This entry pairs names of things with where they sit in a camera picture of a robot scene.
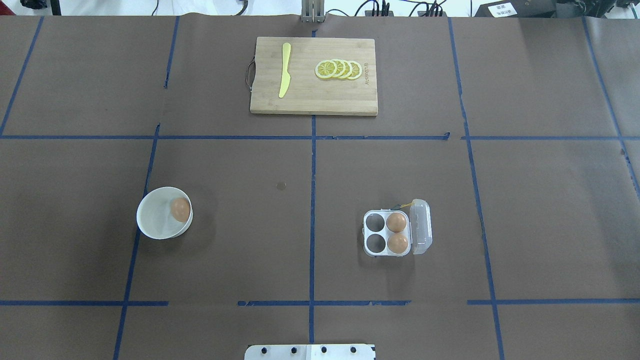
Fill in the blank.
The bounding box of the brown egg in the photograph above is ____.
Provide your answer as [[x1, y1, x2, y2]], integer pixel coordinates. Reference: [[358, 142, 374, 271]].
[[387, 234, 410, 255], [170, 197, 192, 223], [386, 211, 408, 233]]

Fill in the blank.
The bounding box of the clear plastic egg box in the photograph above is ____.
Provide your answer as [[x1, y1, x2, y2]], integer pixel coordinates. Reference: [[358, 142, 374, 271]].
[[362, 199, 434, 258]]

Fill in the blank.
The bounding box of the black box with label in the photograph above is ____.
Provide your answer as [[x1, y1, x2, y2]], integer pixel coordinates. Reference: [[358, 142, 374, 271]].
[[473, 0, 557, 19]]

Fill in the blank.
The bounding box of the yellow plastic knife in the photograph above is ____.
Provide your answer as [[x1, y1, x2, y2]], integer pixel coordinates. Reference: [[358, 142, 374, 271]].
[[278, 42, 291, 99]]

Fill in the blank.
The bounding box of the wooden cutting board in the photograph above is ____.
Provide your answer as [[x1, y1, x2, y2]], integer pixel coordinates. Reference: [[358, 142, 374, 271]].
[[250, 36, 378, 117]]

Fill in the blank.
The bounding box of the front lemon slice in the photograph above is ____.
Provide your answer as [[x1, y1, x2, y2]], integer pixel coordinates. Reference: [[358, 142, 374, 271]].
[[314, 60, 338, 79]]

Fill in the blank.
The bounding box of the lemon slice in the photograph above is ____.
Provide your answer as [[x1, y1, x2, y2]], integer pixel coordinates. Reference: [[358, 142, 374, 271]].
[[331, 58, 348, 79], [346, 60, 362, 80], [314, 60, 338, 79], [336, 60, 353, 79]]

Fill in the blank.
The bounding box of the rear lemon slice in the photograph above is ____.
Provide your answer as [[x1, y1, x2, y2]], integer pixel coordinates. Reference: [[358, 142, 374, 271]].
[[346, 60, 362, 80]]

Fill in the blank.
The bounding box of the white bowl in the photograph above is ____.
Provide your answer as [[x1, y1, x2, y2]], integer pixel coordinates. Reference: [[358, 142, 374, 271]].
[[136, 186, 194, 240]]

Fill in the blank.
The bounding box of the aluminium frame post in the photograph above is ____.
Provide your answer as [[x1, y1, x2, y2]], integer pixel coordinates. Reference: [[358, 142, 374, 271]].
[[301, 0, 326, 23]]

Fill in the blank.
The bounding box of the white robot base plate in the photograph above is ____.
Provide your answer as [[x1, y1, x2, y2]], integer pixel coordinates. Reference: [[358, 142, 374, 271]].
[[244, 343, 377, 360]]

